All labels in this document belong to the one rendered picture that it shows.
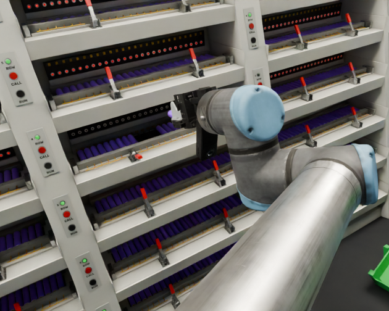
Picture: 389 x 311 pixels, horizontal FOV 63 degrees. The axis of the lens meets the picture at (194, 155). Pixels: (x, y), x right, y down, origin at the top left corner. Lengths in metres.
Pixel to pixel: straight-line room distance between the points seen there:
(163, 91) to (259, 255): 0.73
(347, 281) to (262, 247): 1.20
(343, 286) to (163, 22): 1.16
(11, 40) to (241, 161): 0.61
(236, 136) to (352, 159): 0.18
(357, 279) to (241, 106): 1.10
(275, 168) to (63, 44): 0.61
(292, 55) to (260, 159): 0.72
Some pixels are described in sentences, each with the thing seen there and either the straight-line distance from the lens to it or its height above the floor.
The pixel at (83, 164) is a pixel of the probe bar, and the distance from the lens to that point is 0.96.
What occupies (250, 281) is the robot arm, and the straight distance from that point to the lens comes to 0.26.
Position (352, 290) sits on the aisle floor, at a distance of 1.44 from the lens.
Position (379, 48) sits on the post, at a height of 0.82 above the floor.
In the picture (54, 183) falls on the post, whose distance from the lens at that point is 0.92.
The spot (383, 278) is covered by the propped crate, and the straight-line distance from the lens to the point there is 1.48.
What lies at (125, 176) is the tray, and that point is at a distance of 0.95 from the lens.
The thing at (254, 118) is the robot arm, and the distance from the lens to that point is 0.51.
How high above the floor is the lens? 0.98
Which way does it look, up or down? 18 degrees down
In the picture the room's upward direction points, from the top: 13 degrees counter-clockwise
